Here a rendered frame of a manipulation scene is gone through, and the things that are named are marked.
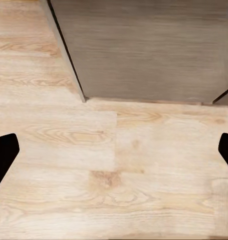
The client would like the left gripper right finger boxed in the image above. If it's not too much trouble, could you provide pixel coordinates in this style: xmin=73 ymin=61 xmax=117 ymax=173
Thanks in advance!
xmin=218 ymin=133 xmax=228 ymax=164

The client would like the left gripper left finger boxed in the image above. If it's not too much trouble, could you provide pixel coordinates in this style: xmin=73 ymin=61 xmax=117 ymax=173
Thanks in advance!
xmin=0 ymin=133 xmax=20 ymax=183

